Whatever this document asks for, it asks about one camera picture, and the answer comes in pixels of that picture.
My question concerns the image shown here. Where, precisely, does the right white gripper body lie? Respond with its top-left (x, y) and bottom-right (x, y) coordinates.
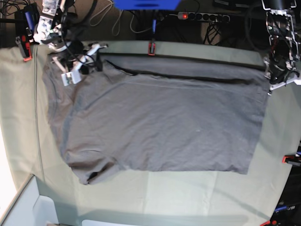
top-left (52, 42), bottom-right (108, 86)

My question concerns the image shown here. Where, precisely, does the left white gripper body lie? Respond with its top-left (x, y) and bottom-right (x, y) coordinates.
top-left (263, 57), bottom-right (301, 96)

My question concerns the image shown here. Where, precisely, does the grey t-shirt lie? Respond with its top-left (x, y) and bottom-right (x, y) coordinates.
top-left (43, 56), bottom-right (269, 185)

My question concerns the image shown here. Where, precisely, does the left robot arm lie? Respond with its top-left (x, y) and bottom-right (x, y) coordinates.
top-left (244, 0), bottom-right (301, 96)

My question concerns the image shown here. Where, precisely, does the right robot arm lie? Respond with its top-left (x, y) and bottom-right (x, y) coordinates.
top-left (33, 0), bottom-right (108, 86)

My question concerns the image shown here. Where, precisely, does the red black clamp top centre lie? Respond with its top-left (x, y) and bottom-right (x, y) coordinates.
top-left (148, 19), bottom-right (157, 56)

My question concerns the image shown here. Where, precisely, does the red black clamp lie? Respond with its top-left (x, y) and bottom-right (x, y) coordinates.
top-left (14, 5), bottom-right (35, 61)
top-left (148, 19), bottom-right (157, 56)

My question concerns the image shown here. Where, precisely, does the red black clamp top left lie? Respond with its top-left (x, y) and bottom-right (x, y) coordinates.
top-left (14, 5), bottom-right (35, 61)

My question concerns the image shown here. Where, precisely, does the red black clamp right edge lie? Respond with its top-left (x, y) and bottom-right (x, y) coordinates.
top-left (282, 152), bottom-right (301, 167)

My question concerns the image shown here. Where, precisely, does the black power strip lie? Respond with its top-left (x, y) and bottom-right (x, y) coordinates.
top-left (176, 12), bottom-right (230, 23)

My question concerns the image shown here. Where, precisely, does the red clamp bottom right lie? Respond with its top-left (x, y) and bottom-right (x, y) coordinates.
top-left (260, 220), bottom-right (278, 226)

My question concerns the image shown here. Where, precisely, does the white storage bin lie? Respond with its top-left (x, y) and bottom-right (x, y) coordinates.
top-left (0, 174), bottom-right (59, 226)

